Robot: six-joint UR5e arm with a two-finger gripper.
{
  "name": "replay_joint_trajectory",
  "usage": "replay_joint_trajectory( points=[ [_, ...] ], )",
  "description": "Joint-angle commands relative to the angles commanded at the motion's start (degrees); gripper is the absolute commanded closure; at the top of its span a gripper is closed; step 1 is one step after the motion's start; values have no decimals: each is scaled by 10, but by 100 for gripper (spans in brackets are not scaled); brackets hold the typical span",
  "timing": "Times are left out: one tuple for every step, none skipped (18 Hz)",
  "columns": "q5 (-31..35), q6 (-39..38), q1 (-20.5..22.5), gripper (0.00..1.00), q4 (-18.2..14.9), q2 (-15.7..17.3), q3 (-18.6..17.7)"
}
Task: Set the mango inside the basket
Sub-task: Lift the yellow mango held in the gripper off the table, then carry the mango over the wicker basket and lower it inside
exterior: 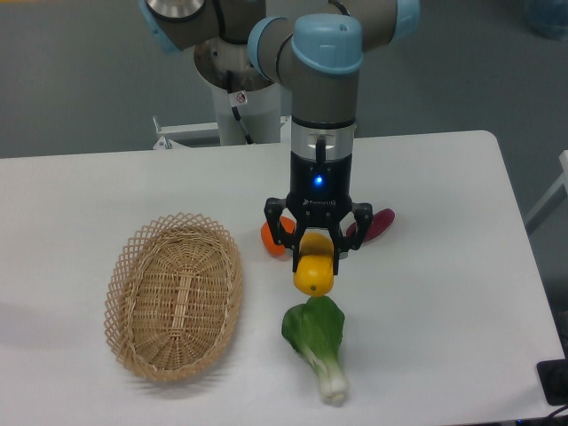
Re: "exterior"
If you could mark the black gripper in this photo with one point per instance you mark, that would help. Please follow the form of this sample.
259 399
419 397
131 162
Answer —
319 198

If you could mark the white frame at right edge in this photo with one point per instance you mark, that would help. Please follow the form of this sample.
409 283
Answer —
549 201

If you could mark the green bok choy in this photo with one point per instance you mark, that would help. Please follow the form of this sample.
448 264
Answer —
314 330

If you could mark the woven wicker basket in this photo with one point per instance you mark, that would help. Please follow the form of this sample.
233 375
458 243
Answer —
174 297

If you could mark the purple eggplant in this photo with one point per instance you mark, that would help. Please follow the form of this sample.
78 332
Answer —
381 221

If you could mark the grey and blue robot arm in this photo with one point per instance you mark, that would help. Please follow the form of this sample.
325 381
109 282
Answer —
316 57

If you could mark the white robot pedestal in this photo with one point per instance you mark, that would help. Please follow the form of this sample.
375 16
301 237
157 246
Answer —
247 106

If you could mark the black device at table edge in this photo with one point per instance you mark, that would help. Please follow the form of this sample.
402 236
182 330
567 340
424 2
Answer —
553 380

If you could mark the yellow mango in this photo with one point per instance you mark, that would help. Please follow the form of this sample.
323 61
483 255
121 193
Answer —
314 274

